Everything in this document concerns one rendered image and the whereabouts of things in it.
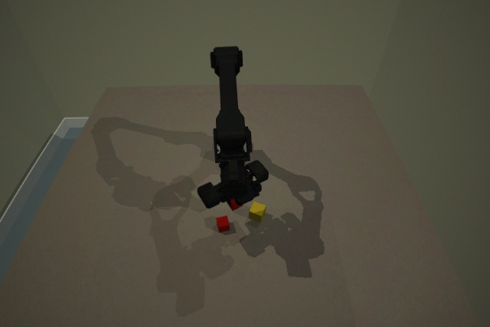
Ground yellow cube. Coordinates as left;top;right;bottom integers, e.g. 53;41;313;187
249;201;266;223

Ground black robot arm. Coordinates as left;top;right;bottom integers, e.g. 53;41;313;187
211;46;262;205

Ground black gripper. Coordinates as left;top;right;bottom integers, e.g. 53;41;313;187
198;160;269;209

